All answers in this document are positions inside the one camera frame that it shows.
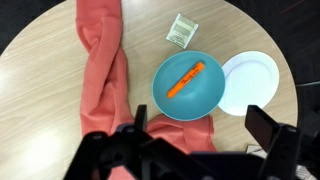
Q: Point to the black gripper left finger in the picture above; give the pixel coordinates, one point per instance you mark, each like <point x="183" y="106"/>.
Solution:
<point x="141" y="116"/>

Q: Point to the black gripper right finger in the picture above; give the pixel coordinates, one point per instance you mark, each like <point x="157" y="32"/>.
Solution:
<point x="261" y="126"/>

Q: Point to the teal bowl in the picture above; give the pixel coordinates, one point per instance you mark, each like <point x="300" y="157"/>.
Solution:
<point x="200" y="100"/>

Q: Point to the white round plate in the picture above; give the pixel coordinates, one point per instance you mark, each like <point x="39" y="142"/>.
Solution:
<point x="250" y="80"/>

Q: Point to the salmon orange cloth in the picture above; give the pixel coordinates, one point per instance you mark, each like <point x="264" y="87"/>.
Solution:
<point x="100" y="83"/>

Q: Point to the green white paper packet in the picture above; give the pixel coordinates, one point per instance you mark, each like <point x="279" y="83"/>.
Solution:
<point x="181" y="30"/>

